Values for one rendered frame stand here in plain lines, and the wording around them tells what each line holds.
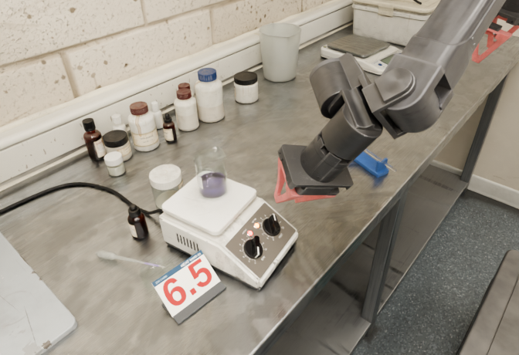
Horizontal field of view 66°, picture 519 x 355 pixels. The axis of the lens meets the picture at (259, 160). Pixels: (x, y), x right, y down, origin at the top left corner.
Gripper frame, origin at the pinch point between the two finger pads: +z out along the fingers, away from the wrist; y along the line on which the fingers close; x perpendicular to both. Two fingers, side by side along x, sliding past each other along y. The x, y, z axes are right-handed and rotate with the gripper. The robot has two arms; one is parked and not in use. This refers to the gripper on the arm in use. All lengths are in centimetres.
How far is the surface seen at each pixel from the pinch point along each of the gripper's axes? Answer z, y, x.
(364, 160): 8.0, -28.5, -13.5
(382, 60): 14, -62, -58
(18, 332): 21.7, 35.9, 9.7
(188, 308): 13.1, 13.8, 11.6
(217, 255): 9.5, 9.3, 5.1
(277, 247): 7.2, -0.3, 5.4
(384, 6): 9, -71, -83
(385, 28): 15, -76, -80
